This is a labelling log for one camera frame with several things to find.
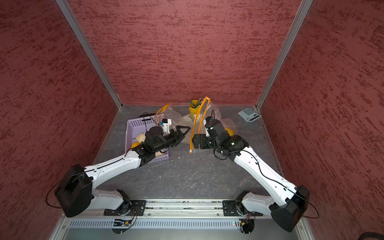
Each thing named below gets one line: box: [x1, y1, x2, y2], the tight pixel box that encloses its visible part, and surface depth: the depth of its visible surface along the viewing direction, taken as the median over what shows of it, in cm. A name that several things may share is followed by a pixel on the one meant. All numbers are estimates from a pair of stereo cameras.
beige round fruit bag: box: [136, 133, 146, 144], surface depth 97 cm
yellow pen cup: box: [188, 99, 201, 114], surface depth 109 cm
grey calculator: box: [237, 107, 262, 123], surface depth 116 cm
